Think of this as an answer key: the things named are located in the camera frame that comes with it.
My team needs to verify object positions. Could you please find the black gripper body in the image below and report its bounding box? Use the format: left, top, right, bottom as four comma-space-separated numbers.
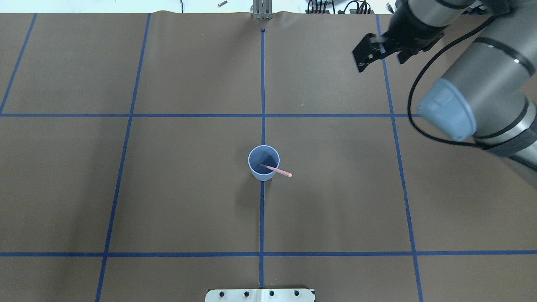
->
384, 4, 444, 64

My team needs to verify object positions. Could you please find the blue plastic cup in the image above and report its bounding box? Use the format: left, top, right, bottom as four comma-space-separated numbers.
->
248, 145, 280, 182

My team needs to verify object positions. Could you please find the pink chopstick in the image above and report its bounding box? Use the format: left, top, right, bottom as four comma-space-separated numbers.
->
259, 163, 293, 178

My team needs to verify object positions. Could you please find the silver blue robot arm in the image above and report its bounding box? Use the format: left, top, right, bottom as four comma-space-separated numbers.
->
352, 0, 536, 187

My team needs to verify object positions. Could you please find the brown paper table mat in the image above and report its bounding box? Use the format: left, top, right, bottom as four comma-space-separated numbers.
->
1, 12, 536, 302

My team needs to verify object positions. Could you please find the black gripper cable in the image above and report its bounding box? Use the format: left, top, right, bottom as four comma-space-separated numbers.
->
407, 15, 500, 147

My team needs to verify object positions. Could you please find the aluminium frame post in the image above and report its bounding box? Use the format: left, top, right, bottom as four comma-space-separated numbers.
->
251, 0, 274, 20

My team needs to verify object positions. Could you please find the white camera stand post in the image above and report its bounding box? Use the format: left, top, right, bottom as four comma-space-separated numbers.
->
205, 288, 316, 302

